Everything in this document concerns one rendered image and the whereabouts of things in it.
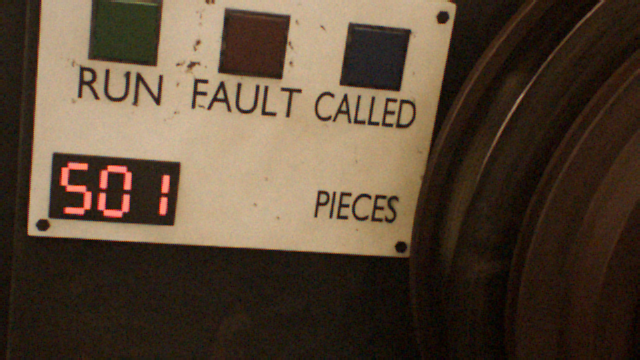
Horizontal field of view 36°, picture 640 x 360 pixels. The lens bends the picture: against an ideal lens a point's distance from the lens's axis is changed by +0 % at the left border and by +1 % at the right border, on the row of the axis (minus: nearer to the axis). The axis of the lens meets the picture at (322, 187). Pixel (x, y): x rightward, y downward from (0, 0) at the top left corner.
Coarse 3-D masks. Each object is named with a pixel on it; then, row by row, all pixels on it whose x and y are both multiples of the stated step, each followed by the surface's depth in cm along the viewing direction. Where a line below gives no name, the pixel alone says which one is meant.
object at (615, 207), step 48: (624, 96) 52; (576, 144) 52; (624, 144) 53; (576, 192) 53; (624, 192) 52; (528, 240) 54; (576, 240) 54; (624, 240) 52; (528, 288) 54; (576, 288) 54; (624, 288) 53; (528, 336) 55; (576, 336) 55; (624, 336) 54
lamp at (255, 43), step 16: (240, 16) 61; (256, 16) 61; (240, 32) 61; (256, 32) 61; (272, 32) 61; (240, 48) 61; (256, 48) 61; (272, 48) 62; (224, 64) 61; (240, 64) 62; (256, 64) 62; (272, 64) 62
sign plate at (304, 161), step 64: (64, 0) 59; (192, 0) 60; (256, 0) 61; (320, 0) 62; (384, 0) 63; (64, 64) 60; (128, 64) 61; (192, 64) 61; (320, 64) 63; (64, 128) 61; (128, 128) 62; (192, 128) 63; (256, 128) 64; (320, 128) 65; (384, 128) 66; (64, 192) 62; (128, 192) 63; (192, 192) 64; (256, 192) 65; (320, 192) 66; (384, 192) 67
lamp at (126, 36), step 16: (112, 0) 59; (128, 0) 59; (96, 16) 59; (112, 16) 59; (128, 16) 59; (144, 16) 59; (96, 32) 59; (112, 32) 59; (128, 32) 60; (144, 32) 60; (96, 48) 59; (112, 48) 60; (128, 48) 60; (144, 48) 60
